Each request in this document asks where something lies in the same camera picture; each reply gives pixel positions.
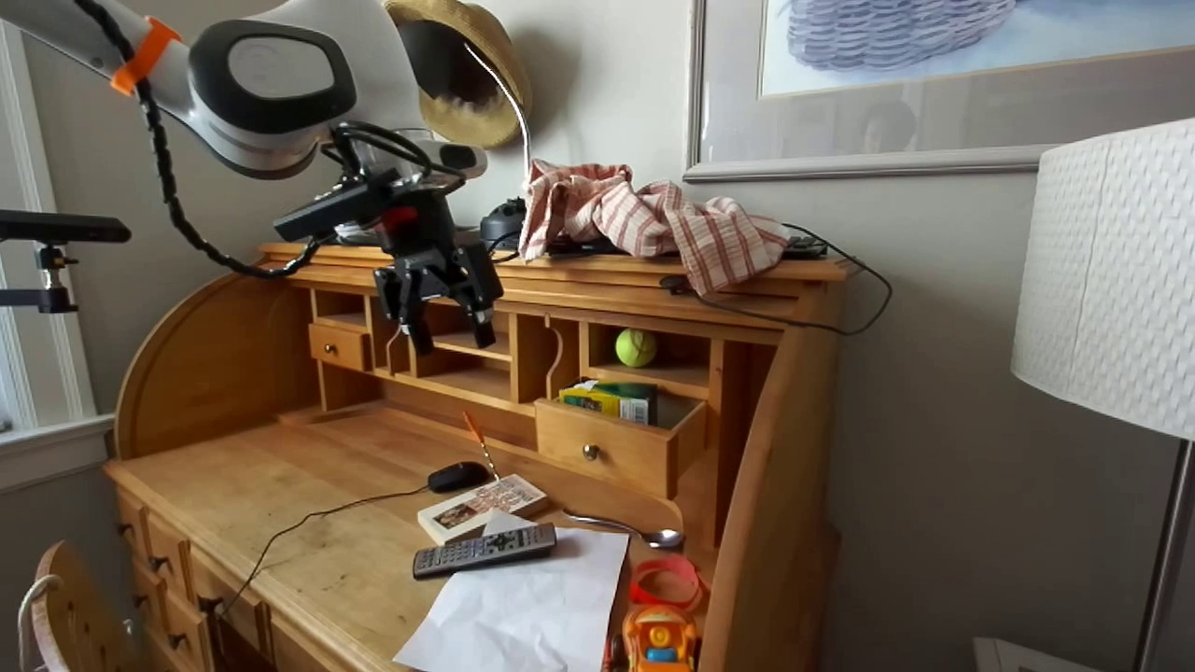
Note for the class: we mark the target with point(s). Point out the wooden roll-top desk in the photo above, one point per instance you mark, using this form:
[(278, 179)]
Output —
[(308, 523)]

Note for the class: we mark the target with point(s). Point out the red checkered cloth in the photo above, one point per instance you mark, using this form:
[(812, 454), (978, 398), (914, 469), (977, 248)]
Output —
[(653, 219)]

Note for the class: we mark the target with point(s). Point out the orange toy car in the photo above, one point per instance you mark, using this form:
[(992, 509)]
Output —
[(658, 639)]

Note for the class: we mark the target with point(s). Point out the straw hat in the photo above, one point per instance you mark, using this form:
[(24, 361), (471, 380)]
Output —
[(481, 89)]

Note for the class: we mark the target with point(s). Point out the framed picture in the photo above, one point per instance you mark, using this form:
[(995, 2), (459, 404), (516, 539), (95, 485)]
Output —
[(896, 112)]

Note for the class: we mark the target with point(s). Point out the metal spoon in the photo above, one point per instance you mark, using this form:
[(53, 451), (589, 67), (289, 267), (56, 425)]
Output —
[(665, 538)]

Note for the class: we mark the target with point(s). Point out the black computer mouse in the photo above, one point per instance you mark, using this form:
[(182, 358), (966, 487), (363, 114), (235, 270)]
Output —
[(457, 477)]

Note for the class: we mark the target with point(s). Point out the green yellow crayon box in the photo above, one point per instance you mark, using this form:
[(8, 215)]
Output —
[(611, 401)]

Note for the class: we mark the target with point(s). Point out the white card box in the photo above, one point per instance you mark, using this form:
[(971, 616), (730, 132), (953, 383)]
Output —
[(481, 506)]

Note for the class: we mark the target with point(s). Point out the orange pen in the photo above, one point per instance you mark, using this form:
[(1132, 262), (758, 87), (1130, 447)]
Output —
[(481, 446)]

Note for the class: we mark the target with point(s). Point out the camera on mount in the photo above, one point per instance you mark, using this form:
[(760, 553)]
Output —
[(56, 229)]

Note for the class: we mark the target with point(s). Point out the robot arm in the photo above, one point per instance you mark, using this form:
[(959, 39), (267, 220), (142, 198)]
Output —
[(271, 75)]

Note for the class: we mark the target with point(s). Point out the red wristband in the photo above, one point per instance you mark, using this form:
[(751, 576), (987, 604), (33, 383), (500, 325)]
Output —
[(639, 590)]

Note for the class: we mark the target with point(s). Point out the window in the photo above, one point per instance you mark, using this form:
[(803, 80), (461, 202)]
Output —
[(37, 373)]

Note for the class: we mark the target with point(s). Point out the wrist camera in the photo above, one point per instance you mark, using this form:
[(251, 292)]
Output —
[(327, 207)]

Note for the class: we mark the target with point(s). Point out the yellow tennis ball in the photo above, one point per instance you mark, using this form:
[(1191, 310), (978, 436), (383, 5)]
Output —
[(636, 348)]

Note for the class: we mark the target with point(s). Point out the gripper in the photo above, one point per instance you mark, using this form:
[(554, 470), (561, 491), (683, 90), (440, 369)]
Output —
[(429, 233)]

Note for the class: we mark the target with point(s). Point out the grey remote control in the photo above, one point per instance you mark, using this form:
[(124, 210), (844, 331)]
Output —
[(485, 550)]

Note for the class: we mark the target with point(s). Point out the white paper sheet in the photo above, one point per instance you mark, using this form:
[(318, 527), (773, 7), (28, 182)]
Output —
[(523, 616)]

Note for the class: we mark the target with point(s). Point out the black flat device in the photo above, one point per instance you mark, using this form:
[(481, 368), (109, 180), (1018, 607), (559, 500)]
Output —
[(805, 247)]

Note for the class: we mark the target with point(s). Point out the silver gooseneck desk lamp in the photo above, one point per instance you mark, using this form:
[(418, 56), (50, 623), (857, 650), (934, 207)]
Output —
[(504, 224)]

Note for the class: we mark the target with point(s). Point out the small open wooden drawer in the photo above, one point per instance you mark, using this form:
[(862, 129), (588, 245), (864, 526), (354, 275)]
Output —
[(621, 453)]

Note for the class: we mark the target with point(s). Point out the wooden chair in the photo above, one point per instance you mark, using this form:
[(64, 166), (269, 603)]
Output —
[(70, 616)]

